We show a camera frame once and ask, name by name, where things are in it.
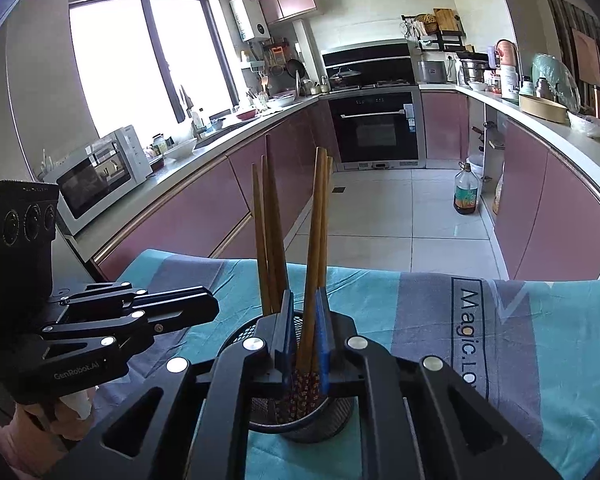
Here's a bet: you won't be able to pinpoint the steel pot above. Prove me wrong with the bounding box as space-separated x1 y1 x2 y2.
457 57 488 86

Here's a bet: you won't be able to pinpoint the round bamboo steamer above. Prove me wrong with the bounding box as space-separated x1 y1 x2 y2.
519 94 568 124

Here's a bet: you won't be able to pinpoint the wooden cutting board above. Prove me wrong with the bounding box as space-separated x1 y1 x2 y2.
433 8 458 33

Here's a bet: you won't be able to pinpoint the teal food cover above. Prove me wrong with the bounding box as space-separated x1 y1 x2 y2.
532 53 581 111

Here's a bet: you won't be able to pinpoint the white plastic bag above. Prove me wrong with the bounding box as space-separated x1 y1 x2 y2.
567 111 600 139

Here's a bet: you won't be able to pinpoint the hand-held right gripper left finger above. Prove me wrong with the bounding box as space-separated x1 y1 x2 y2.
87 290 298 480

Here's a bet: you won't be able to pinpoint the white toaster oven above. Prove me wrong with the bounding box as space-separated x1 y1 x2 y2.
42 125 152 237

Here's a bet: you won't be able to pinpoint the blue grey printed tablecloth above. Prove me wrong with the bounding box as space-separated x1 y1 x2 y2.
87 249 600 480

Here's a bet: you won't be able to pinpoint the kitchen window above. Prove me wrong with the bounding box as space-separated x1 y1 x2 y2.
69 0 241 157

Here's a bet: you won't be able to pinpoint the pink base cabinets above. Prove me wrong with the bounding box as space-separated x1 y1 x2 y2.
92 100 341 281
422 90 600 281

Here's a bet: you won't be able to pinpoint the person's left hand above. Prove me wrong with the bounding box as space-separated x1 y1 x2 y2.
0 389 97 476

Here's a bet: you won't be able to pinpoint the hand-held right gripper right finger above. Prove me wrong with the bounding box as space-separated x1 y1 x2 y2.
313 287 564 480

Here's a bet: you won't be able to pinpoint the white water heater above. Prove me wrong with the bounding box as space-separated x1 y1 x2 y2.
230 0 272 42

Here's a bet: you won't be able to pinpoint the red-patterned wooden chopstick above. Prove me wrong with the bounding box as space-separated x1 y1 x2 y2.
317 156 334 291
251 163 272 315
261 155 289 312
296 147 329 376

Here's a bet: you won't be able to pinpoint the white bowl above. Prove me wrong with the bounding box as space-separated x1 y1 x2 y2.
164 140 199 161

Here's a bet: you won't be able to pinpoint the black wall rack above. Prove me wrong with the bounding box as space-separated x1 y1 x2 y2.
402 10 466 52

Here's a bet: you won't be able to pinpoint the plastic oil bottle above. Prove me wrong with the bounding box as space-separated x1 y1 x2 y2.
452 162 483 216

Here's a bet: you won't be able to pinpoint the black built-in oven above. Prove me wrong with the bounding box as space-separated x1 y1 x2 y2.
327 87 424 169

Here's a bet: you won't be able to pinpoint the black range hood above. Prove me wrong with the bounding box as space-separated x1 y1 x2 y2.
321 40 421 91

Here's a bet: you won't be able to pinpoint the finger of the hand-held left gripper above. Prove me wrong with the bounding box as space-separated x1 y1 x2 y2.
39 306 221 357
59 281 219 319

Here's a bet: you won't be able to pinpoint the black mesh utensil holder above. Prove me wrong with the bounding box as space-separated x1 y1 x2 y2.
217 307 359 444

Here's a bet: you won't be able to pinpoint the pink kettle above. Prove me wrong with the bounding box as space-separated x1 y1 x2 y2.
495 40 520 69

